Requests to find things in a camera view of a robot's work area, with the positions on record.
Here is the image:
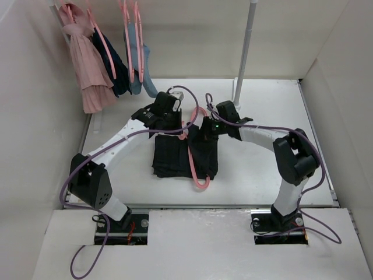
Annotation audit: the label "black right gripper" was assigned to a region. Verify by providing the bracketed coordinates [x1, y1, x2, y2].
[193, 117, 228, 144]

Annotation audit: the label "black trousers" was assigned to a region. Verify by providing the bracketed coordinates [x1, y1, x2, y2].
[152, 126, 218, 180]

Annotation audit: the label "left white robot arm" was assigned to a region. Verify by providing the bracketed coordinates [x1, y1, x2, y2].
[68, 92, 184, 232]

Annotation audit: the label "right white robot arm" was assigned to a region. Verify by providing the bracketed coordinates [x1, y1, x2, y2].
[201, 101, 321, 233]

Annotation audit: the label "pink hanger with navy garment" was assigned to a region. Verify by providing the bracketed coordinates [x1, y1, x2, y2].
[85, 0, 117, 79]

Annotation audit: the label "pink hanger with denim garment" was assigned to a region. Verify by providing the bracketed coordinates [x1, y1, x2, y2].
[118, 0, 135, 83]

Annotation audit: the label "light blue denim garment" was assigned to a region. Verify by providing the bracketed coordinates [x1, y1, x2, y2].
[124, 23, 158, 98]

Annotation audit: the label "navy blue garment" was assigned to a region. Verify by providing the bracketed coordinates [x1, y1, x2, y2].
[92, 29, 133, 98]

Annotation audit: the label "pink pleated garment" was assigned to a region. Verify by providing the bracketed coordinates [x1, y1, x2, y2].
[69, 4, 116, 114]

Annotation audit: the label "grey metal rack pole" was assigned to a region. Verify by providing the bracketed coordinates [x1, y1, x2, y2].
[237, 0, 258, 89]

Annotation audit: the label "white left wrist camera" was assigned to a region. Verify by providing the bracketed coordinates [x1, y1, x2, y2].
[170, 91, 184, 111]

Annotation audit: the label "metal rail at table front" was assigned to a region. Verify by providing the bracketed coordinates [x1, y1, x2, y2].
[125, 202, 271, 209]

